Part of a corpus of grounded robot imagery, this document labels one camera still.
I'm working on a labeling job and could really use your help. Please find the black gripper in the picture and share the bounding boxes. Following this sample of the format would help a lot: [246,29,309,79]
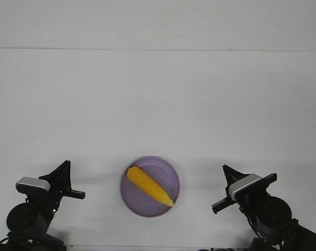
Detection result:
[27,161,86,212]
[211,165,277,214]

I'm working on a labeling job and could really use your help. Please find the yellow corn cob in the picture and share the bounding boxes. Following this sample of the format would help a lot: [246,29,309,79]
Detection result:
[126,166,174,207]

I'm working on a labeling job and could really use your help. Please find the purple round plate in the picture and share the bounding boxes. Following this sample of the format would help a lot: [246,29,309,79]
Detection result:
[120,156,180,218]

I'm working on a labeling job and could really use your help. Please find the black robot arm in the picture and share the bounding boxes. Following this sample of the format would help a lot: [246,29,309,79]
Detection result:
[211,165,316,250]
[0,160,85,250]

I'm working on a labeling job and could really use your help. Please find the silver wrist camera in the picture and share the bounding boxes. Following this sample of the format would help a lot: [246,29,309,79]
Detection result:
[228,174,262,201]
[15,177,51,194]

